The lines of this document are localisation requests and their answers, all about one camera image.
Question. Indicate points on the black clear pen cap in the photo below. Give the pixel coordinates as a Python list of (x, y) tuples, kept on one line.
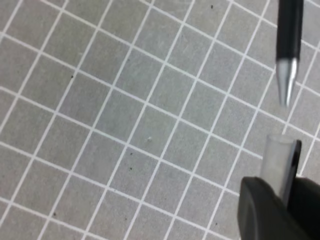
[(280, 164)]

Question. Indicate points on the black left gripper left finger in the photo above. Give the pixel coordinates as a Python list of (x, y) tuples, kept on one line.
[(262, 216)]

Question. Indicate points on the black pen silver tip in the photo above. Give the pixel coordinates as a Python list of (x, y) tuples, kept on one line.
[(288, 47)]

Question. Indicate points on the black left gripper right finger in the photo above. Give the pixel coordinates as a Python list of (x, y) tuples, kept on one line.
[(304, 206)]

